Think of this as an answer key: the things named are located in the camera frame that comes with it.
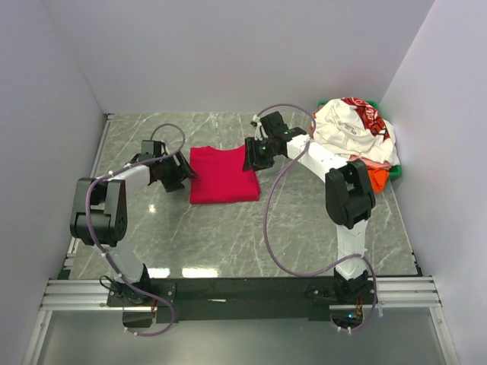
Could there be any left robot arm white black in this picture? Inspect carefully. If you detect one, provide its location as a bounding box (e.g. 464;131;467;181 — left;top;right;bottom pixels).
70;152;198;306

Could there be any black base beam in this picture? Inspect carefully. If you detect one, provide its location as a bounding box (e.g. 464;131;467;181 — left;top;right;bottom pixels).
107;276;374;327

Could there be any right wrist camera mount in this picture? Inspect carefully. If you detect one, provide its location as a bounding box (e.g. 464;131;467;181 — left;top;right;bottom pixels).
251;112;289;141

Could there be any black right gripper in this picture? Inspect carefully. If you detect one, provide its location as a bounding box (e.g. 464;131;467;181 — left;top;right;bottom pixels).
242;137;276;173

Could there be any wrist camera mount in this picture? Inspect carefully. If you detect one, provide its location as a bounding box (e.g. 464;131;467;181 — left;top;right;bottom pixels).
251;112;289;141
139;140;167;161

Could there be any magenta red t shirt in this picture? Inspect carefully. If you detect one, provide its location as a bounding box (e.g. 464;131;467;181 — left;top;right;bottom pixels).
189;145;261;205

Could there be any aluminium rail frame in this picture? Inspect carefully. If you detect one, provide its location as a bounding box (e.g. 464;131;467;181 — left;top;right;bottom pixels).
41;113;457;364

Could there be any pink t shirt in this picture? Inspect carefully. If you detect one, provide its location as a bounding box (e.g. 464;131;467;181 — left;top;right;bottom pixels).
349;155;392;170

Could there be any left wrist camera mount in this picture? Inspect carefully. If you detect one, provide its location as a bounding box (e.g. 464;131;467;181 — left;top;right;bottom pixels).
139;140;167;161

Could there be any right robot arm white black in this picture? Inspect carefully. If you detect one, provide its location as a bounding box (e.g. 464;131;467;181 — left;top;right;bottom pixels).
243;128;376;303

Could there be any green plastic laundry basket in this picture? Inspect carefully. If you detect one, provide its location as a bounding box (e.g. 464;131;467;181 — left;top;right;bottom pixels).
317;98;403;183

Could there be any orange t shirt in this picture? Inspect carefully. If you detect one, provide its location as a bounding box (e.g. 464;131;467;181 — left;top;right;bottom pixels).
310;125;391;194

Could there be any red white printed t shirt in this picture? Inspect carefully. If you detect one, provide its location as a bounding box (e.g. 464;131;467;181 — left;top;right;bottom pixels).
341;97;390;140

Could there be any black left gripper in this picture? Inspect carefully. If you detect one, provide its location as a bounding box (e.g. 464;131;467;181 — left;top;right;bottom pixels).
156;151;198;192

